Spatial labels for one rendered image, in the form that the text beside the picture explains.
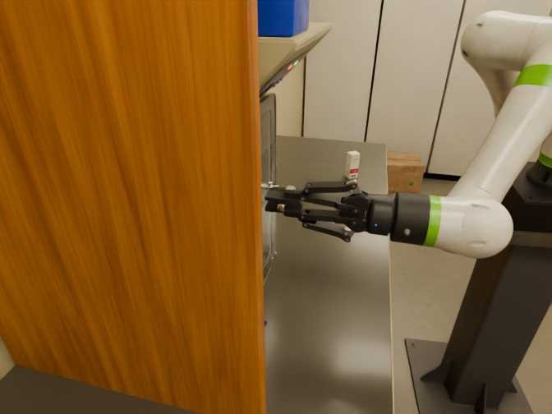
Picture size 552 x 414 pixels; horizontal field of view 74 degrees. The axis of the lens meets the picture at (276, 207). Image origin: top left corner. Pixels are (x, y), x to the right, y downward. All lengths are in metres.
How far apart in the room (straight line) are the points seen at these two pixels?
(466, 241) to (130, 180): 0.52
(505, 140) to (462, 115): 2.86
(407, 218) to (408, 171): 2.78
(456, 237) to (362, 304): 0.30
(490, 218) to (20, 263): 0.73
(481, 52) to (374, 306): 0.62
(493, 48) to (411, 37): 2.55
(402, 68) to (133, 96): 3.25
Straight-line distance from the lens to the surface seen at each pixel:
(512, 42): 0.98
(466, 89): 3.66
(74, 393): 0.81
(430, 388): 1.97
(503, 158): 0.85
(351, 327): 0.83
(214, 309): 0.50
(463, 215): 0.68
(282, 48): 0.41
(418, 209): 0.66
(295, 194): 0.69
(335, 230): 0.72
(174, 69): 0.37
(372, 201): 0.68
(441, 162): 3.83
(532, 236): 1.32
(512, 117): 0.88
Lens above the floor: 1.55
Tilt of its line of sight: 30 degrees down
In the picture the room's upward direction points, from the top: straight up
